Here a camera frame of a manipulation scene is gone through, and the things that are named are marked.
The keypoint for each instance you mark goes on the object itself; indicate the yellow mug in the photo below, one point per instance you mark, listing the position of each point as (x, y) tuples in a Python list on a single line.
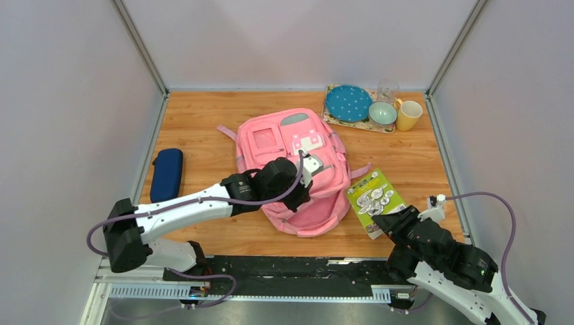
[(408, 114)]

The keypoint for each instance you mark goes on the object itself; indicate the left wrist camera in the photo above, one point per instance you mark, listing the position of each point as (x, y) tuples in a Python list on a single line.
[(308, 166)]

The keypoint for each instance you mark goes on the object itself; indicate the patterned serving tray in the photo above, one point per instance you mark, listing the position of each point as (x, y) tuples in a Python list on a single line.
[(366, 124)]

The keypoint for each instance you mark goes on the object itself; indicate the light green bowl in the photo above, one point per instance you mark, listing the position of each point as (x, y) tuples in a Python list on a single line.
[(382, 113)]

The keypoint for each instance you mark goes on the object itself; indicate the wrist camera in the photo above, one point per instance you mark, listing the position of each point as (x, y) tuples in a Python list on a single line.
[(435, 209), (308, 166)]

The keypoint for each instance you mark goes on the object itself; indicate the pink student backpack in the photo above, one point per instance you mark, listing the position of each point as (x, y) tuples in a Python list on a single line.
[(301, 136)]

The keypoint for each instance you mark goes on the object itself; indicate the blue polka dot plate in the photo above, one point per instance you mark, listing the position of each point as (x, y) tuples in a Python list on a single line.
[(348, 103)]

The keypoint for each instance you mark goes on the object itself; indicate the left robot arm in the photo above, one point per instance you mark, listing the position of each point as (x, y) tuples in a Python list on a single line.
[(133, 234)]

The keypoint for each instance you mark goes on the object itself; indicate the blue zippered pencil case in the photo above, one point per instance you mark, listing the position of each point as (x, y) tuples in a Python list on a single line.
[(166, 180)]

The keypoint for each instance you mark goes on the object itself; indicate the green comic book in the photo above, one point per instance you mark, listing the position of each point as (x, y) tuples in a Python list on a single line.
[(373, 195)]

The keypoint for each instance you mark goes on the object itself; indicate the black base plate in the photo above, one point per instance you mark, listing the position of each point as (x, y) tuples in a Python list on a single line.
[(306, 277)]

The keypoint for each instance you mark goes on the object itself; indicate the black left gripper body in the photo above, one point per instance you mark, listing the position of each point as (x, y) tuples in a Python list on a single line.
[(292, 200)]

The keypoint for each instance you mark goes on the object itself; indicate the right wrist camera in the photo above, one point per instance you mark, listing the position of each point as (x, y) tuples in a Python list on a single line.
[(435, 209)]

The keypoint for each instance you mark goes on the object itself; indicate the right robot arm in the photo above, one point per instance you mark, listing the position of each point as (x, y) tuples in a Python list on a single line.
[(466, 277)]

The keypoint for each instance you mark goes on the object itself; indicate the clear drinking glass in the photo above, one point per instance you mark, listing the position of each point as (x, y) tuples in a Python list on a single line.
[(387, 91)]

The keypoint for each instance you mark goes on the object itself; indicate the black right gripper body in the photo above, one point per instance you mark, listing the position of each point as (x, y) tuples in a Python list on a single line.
[(399, 231)]

